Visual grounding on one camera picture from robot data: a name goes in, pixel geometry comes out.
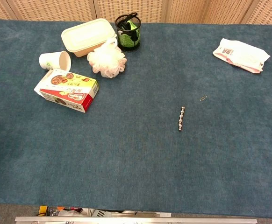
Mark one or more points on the white paper cup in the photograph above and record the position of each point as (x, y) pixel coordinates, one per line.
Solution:
(53, 60)

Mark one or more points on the woven folding screen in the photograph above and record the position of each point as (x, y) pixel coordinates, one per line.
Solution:
(136, 10)

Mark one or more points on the silver magnetic ball chain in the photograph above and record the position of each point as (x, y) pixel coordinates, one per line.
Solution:
(181, 118)

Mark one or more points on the black scissors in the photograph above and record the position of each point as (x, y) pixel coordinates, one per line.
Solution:
(126, 18)

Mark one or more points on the red green biscuit box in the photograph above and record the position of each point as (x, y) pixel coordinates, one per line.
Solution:
(67, 91)

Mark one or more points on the cream lidded food container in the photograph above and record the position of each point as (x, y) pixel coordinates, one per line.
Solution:
(87, 38)

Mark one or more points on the aluminium frame rail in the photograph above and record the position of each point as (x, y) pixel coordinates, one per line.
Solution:
(136, 220)

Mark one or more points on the white pink bath pouf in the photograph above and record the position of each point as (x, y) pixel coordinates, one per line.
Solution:
(107, 60)

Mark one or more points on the pink white wet wipes pack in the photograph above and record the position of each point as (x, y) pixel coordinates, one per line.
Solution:
(240, 54)

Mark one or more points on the blue felt table cloth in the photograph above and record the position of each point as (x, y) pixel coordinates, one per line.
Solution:
(136, 151)

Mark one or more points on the black mesh pen holder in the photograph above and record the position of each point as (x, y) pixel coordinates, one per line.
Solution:
(128, 38)

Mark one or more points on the silver paper clip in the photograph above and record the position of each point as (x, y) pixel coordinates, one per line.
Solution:
(203, 97)

